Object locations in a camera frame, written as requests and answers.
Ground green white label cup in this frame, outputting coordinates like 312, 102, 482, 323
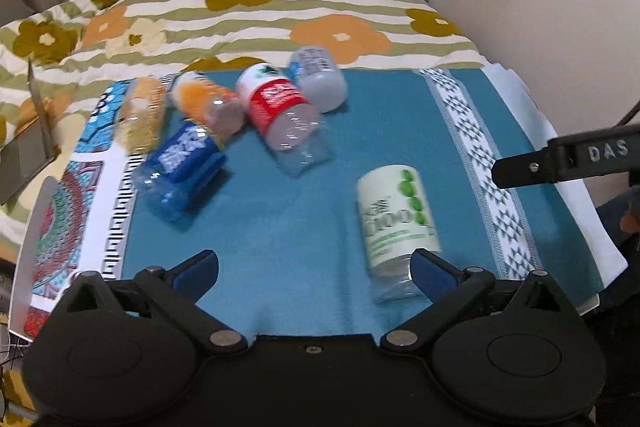
356, 165, 442, 303

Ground blue label plastic cup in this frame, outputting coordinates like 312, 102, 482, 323
131, 120, 227, 221

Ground orange label plastic cup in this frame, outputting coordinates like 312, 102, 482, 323
169, 72, 245, 140

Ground red label plastic cup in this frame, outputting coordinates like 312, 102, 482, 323
235, 62, 331, 176

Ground grey label plastic cup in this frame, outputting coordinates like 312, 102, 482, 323
288, 46, 347, 113

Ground person's right hand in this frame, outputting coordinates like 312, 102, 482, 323
620, 202, 640, 234

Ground blue patterned cloth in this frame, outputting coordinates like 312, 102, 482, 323
122, 64, 627, 337

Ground grey laptop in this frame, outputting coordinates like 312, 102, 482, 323
1, 60, 60, 205

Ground floral striped duvet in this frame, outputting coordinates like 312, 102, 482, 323
0, 0, 492, 258

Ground grey headboard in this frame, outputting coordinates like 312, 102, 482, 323
0, 0, 34, 26

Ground black cable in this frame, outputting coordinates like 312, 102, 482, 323
617, 98, 640, 128

